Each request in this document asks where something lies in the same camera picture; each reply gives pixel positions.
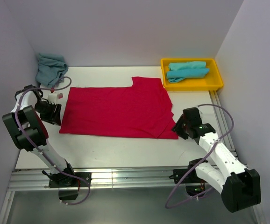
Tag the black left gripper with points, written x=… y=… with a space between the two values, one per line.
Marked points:
x=54 y=116

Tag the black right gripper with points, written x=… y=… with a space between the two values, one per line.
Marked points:
x=177 y=127

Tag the red t-shirt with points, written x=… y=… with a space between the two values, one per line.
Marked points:
x=143 y=110

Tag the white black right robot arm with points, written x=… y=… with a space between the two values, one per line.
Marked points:
x=238 y=186

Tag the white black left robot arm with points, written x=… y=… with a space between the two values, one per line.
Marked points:
x=25 y=124

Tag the crumpled grey-blue t-shirt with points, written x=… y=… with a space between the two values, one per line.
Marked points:
x=50 y=69

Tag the yellow plastic bin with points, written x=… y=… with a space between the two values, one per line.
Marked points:
x=211 y=82

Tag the rolled teal t-shirt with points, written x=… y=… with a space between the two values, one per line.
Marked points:
x=175 y=76
x=187 y=65

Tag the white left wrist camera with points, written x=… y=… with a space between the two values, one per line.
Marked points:
x=53 y=97

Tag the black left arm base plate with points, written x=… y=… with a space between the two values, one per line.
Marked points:
x=63 y=181

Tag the aluminium mounting rail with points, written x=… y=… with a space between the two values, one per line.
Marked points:
x=101 y=178

